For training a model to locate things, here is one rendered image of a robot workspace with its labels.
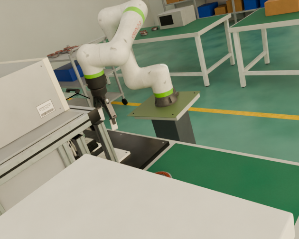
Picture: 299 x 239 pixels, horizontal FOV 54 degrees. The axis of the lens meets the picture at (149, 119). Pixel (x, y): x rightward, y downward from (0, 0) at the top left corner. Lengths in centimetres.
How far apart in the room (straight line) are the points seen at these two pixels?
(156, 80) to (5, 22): 547
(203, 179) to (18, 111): 70
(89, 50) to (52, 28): 614
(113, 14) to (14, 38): 544
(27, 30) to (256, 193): 652
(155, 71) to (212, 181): 85
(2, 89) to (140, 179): 70
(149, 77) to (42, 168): 99
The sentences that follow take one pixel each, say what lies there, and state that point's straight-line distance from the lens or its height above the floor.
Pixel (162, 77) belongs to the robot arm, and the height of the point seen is 93.
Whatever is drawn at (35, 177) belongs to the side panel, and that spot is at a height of 102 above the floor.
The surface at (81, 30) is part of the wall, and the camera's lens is 784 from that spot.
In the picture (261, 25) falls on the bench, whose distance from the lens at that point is 342.
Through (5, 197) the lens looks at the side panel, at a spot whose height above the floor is 102.
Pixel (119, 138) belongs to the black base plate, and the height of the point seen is 77.
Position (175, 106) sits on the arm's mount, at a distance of 178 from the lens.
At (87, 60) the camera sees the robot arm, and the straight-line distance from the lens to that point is 129.
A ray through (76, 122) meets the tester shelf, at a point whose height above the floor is 111.
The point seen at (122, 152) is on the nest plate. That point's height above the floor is 78.
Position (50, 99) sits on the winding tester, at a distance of 111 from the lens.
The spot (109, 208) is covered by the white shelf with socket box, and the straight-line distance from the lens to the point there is 41.
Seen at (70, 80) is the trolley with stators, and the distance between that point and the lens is 417.
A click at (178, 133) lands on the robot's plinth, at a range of 185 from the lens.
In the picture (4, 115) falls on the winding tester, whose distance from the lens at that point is 105.
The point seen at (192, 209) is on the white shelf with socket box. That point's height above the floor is 120.
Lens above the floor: 146
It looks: 24 degrees down
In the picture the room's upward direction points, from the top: 17 degrees counter-clockwise
